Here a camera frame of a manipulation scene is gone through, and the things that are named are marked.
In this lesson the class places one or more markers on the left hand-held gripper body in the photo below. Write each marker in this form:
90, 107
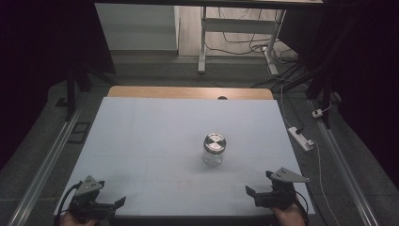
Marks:
84, 201

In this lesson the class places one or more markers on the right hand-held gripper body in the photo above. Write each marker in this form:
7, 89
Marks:
280, 194

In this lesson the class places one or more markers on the clear glass jar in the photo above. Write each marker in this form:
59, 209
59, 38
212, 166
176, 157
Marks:
212, 158

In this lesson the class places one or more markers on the silver metal jar lid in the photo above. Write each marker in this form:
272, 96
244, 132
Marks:
215, 143

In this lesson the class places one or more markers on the person's left hand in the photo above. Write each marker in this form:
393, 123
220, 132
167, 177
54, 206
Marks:
76, 221

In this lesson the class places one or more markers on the person's right hand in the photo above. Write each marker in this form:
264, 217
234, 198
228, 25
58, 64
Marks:
290, 217

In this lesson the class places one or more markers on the white power strip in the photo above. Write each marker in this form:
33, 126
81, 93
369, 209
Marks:
300, 138

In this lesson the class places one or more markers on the white foam board mat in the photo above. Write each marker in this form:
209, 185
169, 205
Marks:
150, 141

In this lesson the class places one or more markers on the small white power adapter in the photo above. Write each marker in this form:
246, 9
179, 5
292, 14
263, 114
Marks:
317, 113

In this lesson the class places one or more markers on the black table grommet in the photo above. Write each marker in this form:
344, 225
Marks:
222, 98

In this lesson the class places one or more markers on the black metal stand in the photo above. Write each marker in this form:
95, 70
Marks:
326, 91
71, 91

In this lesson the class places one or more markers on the black curtain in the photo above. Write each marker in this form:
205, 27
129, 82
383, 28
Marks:
367, 62
34, 62

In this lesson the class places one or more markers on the aluminium floor rail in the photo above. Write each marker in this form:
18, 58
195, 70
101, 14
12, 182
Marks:
345, 163
47, 166

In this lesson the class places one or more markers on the black rectangular floor frame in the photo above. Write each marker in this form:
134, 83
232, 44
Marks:
79, 132

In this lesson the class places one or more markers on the white metal desk frame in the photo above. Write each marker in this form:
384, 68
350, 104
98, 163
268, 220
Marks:
238, 25

